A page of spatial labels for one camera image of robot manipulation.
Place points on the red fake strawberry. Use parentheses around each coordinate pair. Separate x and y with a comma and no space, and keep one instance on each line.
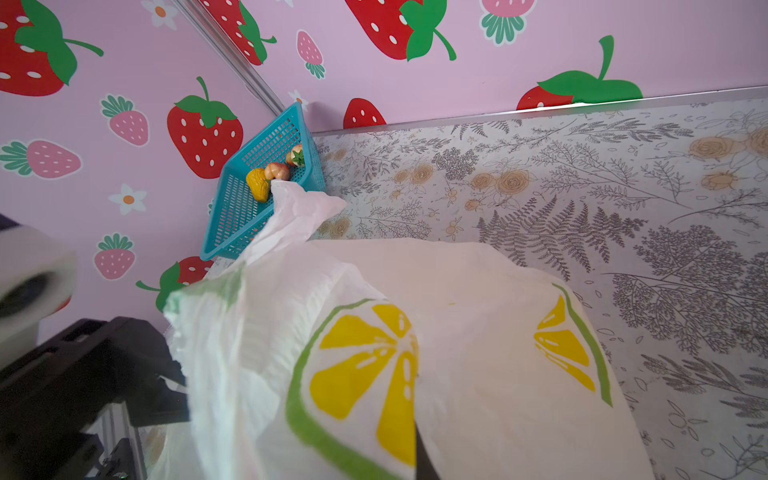
(296,157)

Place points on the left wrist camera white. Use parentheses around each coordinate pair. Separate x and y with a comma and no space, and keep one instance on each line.
(38,276)

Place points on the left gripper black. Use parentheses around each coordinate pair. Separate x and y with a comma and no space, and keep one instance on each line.
(53,394)

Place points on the teal plastic mesh basket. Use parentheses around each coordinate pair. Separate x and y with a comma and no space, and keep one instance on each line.
(243,203)

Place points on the yellow fake lemon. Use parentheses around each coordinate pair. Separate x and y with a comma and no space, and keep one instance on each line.
(258,185)

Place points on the white lemon print plastic bag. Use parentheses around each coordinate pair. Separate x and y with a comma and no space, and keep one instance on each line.
(319,359)

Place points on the red fake apple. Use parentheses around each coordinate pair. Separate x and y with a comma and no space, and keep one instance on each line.
(277,171)

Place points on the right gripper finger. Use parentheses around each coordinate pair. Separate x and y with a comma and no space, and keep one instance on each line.
(424,467)

